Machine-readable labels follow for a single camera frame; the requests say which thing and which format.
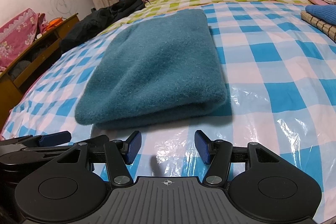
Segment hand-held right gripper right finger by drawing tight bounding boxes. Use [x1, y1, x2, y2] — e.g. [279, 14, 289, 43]
[194, 130, 280, 185]

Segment wooden cabinet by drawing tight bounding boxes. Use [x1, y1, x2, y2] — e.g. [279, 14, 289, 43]
[0, 13, 79, 130]

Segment orange cloth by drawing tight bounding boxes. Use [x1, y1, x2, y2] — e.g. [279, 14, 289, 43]
[46, 17, 63, 30]

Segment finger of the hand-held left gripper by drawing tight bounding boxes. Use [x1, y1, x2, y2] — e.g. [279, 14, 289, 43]
[0, 131, 71, 148]
[22, 134, 110, 156]

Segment black jacket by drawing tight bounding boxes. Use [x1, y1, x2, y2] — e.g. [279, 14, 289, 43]
[60, 0, 146, 54]

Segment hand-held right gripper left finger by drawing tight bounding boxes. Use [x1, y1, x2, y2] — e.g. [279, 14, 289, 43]
[56, 131, 142, 186]

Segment blue ribbed sweater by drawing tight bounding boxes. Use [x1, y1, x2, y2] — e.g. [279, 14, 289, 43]
[305, 4, 336, 26]

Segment teal fuzzy sweater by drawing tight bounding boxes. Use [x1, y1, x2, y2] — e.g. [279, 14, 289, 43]
[75, 9, 227, 130]

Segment beige checked folded cloth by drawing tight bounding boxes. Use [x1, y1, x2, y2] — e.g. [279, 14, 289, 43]
[301, 11, 336, 43]

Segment pink floral cover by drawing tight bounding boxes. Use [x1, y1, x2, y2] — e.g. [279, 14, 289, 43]
[0, 9, 48, 71]

